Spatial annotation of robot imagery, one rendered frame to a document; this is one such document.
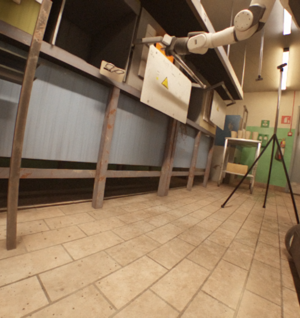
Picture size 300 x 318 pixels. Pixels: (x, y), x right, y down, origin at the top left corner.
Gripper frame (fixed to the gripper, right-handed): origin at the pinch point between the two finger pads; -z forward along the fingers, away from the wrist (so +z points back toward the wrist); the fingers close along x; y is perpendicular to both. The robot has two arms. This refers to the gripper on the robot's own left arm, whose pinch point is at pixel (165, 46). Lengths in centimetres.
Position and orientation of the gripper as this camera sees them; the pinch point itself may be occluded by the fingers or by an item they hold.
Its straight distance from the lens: 117.8
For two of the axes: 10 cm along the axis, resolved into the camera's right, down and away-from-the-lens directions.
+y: -6.3, -0.7, -7.8
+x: 3.5, -9.2, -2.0
